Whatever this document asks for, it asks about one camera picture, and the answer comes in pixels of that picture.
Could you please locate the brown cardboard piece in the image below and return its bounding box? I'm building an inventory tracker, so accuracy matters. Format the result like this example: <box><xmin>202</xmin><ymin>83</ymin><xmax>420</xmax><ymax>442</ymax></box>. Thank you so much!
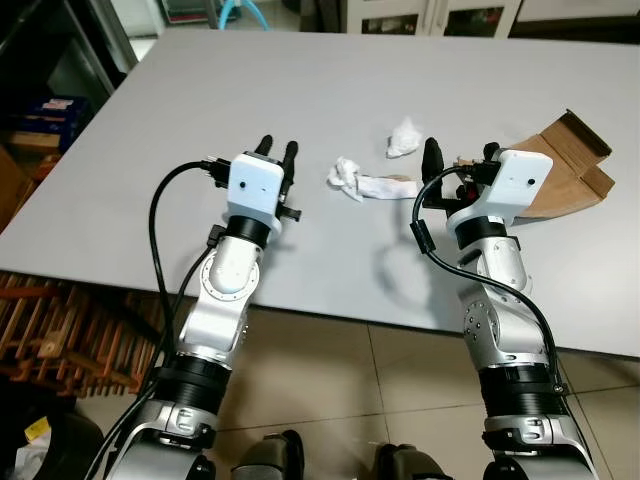
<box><xmin>455</xmin><ymin>108</ymin><xmax>616</xmax><ymax>221</ymax></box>

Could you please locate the black round rubbish bin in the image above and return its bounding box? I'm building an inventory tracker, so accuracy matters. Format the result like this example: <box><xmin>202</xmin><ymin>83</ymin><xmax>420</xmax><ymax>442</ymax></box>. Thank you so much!
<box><xmin>0</xmin><ymin>398</ymin><xmax>106</xmax><ymax>480</ymax></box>

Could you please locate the small white crumpled tissue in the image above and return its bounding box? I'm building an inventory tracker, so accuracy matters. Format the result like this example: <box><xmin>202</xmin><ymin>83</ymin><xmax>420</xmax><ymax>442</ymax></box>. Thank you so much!
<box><xmin>385</xmin><ymin>117</ymin><xmax>426</xmax><ymax>159</ymax></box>

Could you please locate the long white crumpled tissue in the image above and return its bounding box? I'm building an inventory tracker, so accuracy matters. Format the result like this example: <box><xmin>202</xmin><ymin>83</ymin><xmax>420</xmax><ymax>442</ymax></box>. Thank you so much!
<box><xmin>327</xmin><ymin>156</ymin><xmax>423</xmax><ymax>203</ymax></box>

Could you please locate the teal stool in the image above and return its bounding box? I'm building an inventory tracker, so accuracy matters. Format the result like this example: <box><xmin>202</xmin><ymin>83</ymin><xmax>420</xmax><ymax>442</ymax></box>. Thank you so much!
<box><xmin>218</xmin><ymin>0</ymin><xmax>269</xmax><ymax>29</ymax></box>

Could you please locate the white cabinet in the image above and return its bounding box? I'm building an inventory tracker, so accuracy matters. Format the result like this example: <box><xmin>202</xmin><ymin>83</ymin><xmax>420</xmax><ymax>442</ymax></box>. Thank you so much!
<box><xmin>345</xmin><ymin>0</ymin><xmax>640</xmax><ymax>39</ymax></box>

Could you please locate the blue printed box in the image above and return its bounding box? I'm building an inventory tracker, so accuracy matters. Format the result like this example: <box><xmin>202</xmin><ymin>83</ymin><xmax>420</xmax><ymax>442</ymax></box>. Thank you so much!
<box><xmin>12</xmin><ymin>95</ymin><xmax>93</xmax><ymax>136</ymax></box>

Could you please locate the robot left leg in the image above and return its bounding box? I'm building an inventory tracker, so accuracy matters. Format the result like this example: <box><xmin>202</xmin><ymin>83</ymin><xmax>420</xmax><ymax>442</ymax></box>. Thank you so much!
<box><xmin>232</xmin><ymin>430</ymin><xmax>306</xmax><ymax>480</ymax></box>

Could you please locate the folded wooden slat rack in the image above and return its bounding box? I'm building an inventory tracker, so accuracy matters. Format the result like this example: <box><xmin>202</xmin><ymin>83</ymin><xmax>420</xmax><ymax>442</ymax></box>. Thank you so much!
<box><xmin>0</xmin><ymin>272</ymin><xmax>171</xmax><ymax>399</ymax></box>

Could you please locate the clear plastic wrapper yellow label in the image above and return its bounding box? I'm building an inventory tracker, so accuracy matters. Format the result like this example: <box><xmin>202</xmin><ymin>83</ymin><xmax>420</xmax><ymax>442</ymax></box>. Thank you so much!
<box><xmin>15</xmin><ymin>415</ymin><xmax>56</xmax><ymax>479</ymax></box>

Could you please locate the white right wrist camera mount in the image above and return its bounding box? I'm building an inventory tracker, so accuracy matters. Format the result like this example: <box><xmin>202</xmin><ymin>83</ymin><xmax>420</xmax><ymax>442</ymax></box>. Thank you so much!
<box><xmin>447</xmin><ymin>150</ymin><xmax>554</xmax><ymax>229</ymax></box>

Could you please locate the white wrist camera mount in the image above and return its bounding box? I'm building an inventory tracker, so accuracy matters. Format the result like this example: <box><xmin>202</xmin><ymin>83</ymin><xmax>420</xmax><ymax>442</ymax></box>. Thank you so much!
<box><xmin>447</xmin><ymin>150</ymin><xmax>554</xmax><ymax>229</ymax></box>
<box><xmin>225</xmin><ymin>152</ymin><xmax>286</xmax><ymax>223</ymax></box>

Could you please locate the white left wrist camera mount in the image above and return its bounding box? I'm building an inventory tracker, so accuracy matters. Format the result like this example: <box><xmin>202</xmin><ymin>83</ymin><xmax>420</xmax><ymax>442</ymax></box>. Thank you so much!
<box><xmin>225</xmin><ymin>152</ymin><xmax>286</xmax><ymax>223</ymax></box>

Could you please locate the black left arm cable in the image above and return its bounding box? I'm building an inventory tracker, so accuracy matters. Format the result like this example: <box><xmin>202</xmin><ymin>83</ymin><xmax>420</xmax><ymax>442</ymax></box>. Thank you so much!
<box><xmin>100</xmin><ymin>158</ymin><xmax>233</xmax><ymax>471</ymax></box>

